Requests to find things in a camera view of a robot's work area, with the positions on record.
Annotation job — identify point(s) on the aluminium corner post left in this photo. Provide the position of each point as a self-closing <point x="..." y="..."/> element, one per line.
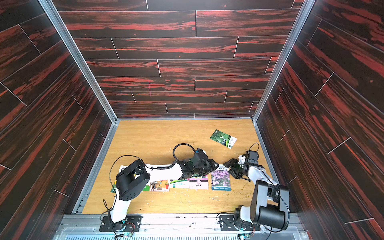
<point x="58" y="23"/>

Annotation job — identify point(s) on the pink cosmos seed packet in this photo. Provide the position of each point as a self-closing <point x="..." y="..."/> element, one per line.
<point x="221" y="179"/>

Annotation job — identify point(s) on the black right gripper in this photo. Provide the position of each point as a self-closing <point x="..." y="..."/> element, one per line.
<point x="237" y="167"/>

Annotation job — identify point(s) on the green gourd seed packet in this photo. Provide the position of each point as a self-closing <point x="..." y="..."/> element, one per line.
<point x="223" y="139"/>

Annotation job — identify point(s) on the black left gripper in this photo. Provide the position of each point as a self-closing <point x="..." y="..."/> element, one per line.
<point x="210" y="166"/>

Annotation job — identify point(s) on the aluminium front rail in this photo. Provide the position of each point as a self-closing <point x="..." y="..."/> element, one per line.
<point x="174" y="227"/>

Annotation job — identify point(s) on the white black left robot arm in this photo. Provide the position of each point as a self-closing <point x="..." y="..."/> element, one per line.
<point x="132" y="180"/>

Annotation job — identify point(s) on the aster flower seed packet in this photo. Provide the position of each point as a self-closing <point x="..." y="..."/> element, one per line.
<point x="199" y="183"/>

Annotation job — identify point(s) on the magenta flower green seed packet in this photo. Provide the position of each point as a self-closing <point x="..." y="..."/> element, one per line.
<point x="147" y="188"/>

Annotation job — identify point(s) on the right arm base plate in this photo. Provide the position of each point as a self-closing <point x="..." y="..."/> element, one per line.
<point x="227" y="223"/>

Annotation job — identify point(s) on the aluminium corner post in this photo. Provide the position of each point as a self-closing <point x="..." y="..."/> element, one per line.
<point x="292" y="37"/>
<point x="58" y="23"/>

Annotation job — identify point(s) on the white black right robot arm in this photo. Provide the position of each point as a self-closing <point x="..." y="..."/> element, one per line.
<point x="270" y="201"/>

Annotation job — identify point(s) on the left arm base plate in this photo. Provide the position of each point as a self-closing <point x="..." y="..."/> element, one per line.
<point x="130" y="224"/>

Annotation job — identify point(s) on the yellow marigold seed packet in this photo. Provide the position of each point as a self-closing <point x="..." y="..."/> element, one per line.
<point x="122" y="167"/>

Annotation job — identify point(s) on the aluminium corner post right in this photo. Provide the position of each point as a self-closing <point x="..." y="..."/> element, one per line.
<point x="292" y="37"/>

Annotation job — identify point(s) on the cartoon shop seed packet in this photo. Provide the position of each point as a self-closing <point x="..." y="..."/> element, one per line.
<point x="160" y="186"/>

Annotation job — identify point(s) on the mixed ranunculus seed packet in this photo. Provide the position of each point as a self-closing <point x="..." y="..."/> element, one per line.
<point x="180" y="184"/>

